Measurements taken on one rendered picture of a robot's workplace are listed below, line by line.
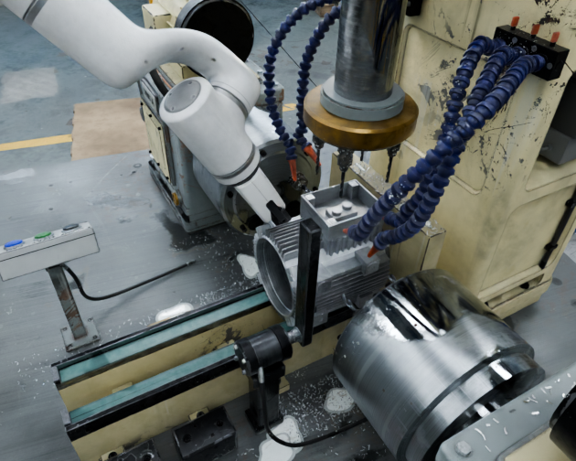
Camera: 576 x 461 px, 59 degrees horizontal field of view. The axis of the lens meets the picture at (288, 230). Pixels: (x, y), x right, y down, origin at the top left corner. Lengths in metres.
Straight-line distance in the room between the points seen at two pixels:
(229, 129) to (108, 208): 0.82
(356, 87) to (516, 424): 0.48
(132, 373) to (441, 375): 0.58
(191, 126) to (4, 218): 0.95
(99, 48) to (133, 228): 0.79
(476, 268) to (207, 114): 0.57
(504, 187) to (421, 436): 0.42
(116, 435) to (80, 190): 0.84
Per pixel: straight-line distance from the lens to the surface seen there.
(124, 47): 0.72
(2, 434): 1.12
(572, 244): 2.29
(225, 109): 0.75
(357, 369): 0.76
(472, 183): 0.96
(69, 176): 1.69
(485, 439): 0.64
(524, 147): 0.86
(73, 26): 0.72
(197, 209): 1.34
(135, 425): 0.98
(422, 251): 0.90
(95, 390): 1.03
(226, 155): 0.76
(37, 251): 1.01
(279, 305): 1.00
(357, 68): 0.76
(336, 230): 0.87
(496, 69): 0.70
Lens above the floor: 1.70
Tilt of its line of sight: 40 degrees down
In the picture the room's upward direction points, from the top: 2 degrees clockwise
